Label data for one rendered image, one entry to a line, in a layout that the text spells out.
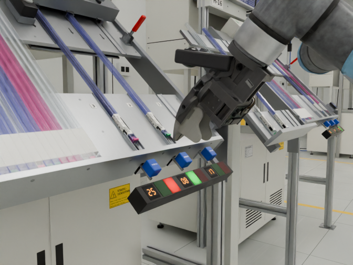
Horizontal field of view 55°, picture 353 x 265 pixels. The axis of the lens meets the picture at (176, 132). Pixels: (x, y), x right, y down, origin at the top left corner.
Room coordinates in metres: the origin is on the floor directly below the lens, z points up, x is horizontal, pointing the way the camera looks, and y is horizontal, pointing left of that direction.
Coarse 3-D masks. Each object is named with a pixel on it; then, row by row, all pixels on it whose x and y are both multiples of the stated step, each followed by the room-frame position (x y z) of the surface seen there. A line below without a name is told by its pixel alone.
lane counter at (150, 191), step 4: (144, 188) 0.63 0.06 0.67; (148, 188) 0.64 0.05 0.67; (152, 188) 0.64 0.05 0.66; (148, 192) 0.63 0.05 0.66; (152, 192) 0.63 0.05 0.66; (156, 192) 0.64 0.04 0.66; (148, 196) 0.62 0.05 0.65; (152, 196) 0.62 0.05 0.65; (156, 196) 0.63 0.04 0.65; (160, 196) 0.64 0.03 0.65
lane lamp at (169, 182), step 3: (171, 177) 0.70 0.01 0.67; (165, 180) 0.68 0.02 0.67; (168, 180) 0.69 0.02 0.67; (171, 180) 0.69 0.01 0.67; (165, 183) 0.68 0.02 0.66; (168, 183) 0.68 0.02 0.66; (171, 183) 0.69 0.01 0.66; (174, 183) 0.69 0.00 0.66; (168, 186) 0.67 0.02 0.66; (171, 186) 0.68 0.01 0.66; (174, 186) 0.69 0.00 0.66; (177, 186) 0.69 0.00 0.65; (171, 189) 0.67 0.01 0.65; (174, 189) 0.68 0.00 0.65; (177, 189) 0.68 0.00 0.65; (180, 189) 0.69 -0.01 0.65; (174, 192) 0.67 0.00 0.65
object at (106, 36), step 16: (0, 0) 0.86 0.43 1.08; (48, 16) 0.94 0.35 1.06; (64, 16) 1.00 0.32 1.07; (80, 16) 1.06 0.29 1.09; (32, 32) 0.83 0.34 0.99; (64, 32) 0.92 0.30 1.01; (96, 32) 1.04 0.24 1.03; (112, 32) 1.11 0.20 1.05; (48, 48) 0.90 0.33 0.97; (80, 48) 0.91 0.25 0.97; (112, 48) 1.01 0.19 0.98; (128, 48) 1.08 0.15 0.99
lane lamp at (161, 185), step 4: (160, 180) 0.67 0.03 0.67; (156, 184) 0.66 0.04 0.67; (160, 184) 0.67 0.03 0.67; (164, 184) 0.67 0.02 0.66; (160, 188) 0.65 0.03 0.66; (164, 188) 0.66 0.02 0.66; (168, 188) 0.67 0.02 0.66; (160, 192) 0.65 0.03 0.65; (164, 192) 0.65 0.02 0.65; (168, 192) 0.66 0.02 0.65; (164, 196) 0.64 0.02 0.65
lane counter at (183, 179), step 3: (183, 174) 0.74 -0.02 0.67; (177, 177) 0.71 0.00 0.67; (180, 177) 0.72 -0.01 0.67; (183, 177) 0.73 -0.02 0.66; (186, 177) 0.73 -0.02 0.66; (180, 180) 0.71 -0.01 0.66; (183, 180) 0.72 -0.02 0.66; (186, 180) 0.72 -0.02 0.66; (189, 180) 0.73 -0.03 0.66; (183, 183) 0.71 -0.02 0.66; (186, 183) 0.72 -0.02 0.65; (189, 183) 0.72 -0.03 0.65; (186, 186) 0.71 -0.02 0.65; (189, 186) 0.71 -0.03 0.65
